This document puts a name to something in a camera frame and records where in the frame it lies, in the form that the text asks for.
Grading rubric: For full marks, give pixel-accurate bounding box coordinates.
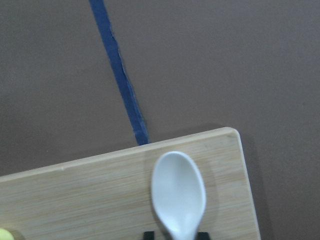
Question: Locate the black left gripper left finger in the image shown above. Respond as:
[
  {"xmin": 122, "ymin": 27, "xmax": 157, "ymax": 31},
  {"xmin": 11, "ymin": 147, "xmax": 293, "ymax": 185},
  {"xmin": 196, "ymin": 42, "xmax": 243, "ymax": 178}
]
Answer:
[{"xmin": 143, "ymin": 231, "xmax": 155, "ymax": 240}]

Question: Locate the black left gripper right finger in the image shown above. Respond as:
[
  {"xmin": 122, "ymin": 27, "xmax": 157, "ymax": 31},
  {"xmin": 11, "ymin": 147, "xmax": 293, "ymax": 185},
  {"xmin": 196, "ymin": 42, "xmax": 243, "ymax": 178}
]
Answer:
[{"xmin": 196, "ymin": 232, "xmax": 210, "ymax": 240}]

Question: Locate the white plastic spoon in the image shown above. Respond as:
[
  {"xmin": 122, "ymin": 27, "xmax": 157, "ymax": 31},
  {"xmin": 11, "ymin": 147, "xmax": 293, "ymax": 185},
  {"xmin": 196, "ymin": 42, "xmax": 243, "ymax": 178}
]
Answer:
[{"xmin": 151, "ymin": 151, "xmax": 207, "ymax": 240}]

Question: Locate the bamboo cutting board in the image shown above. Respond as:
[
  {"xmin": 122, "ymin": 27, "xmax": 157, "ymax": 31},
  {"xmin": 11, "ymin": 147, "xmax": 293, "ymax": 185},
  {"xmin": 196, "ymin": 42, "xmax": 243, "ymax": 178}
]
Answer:
[{"xmin": 0, "ymin": 127, "xmax": 261, "ymax": 240}]

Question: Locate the yellow plastic knife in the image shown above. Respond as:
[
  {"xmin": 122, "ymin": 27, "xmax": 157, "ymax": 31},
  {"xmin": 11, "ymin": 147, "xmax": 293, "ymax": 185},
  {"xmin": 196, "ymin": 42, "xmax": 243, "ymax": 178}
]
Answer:
[{"xmin": 0, "ymin": 228, "xmax": 15, "ymax": 240}]

